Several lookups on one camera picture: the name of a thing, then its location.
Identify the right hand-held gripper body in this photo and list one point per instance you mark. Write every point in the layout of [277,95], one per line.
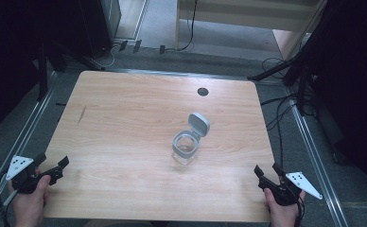
[293,186]

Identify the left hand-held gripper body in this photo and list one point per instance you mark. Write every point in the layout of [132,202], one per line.
[25,181]

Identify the clear jar with grey flip lid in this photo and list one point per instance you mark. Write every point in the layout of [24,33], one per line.
[189,140]

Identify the person's left hand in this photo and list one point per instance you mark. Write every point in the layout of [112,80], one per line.
[30,205]

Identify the person's right hand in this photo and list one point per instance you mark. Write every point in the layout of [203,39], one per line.
[282,214]

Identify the black metal stand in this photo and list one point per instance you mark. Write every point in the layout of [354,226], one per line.
[43,72]

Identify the dark round table grommet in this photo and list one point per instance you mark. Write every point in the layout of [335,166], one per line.
[202,91]

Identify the black tripod stand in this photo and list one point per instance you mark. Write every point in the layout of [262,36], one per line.
[298,66]

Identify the dark cabinet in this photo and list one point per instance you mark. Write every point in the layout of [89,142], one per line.
[96,25]

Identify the metal floor rail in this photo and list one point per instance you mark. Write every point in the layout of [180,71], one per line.
[17,145]
[317,164]

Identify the small black floor bracket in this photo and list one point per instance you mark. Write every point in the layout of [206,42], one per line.
[123,45]
[162,49]
[137,46]

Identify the white shelf frame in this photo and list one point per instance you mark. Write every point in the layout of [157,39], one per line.
[235,15]

